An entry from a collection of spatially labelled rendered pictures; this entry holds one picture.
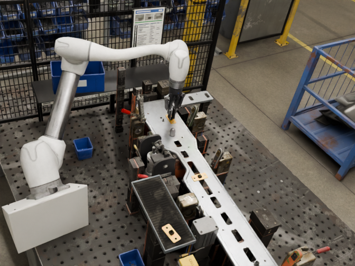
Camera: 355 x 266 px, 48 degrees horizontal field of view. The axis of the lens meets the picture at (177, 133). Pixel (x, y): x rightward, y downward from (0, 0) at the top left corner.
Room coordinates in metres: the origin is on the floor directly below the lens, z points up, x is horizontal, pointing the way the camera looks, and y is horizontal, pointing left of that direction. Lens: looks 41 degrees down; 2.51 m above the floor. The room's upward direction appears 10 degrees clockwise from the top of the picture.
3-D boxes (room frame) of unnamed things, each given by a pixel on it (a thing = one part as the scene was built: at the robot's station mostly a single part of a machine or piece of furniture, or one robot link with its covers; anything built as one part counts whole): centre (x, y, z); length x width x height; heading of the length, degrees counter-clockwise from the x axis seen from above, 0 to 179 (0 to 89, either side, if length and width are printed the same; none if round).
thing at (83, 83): (1.95, 0.66, 1.10); 0.30 x 0.17 x 0.13; 113
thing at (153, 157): (1.37, 0.07, 0.94); 0.18 x 0.13 x 0.49; 32
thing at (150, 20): (2.31, 0.31, 1.30); 0.23 x 0.02 x 0.31; 122
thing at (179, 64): (1.83, 0.05, 1.38); 0.13 x 0.11 x 0.16; 7
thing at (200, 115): (1.85, -0.11, 0.87); 0.12 x 0.09 x 0.35; 122
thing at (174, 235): (0.92, -0.05, 1.17); 0.08 x 0.04 x 0.01; 44
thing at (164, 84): (2.09, 0.13, 0.88); 0.08 x 0.08 x 0.36; 32
